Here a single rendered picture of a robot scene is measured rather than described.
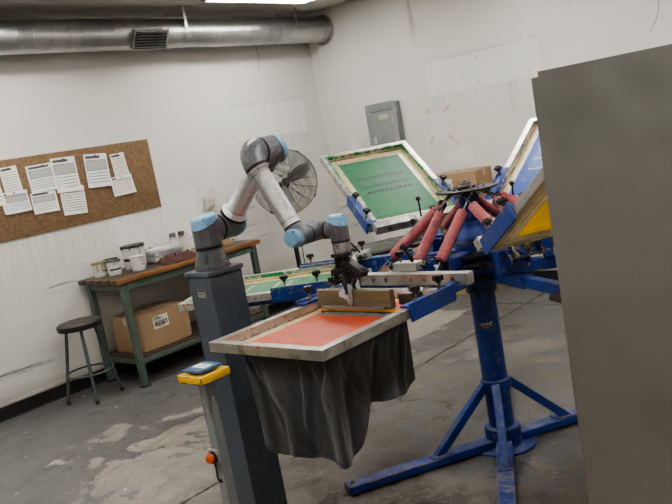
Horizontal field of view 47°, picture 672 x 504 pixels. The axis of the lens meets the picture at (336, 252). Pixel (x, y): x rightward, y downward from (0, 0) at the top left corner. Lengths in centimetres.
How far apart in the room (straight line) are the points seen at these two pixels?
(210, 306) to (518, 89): 462
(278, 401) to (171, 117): 475
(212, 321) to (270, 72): 521
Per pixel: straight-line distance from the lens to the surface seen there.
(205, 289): 326
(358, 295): 302
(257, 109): 800
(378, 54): 811
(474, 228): 371
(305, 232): 296
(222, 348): 287
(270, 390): 290
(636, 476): 17
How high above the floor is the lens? 165
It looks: 8 degrees down
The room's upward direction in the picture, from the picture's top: 10 degrees counter-clockwise
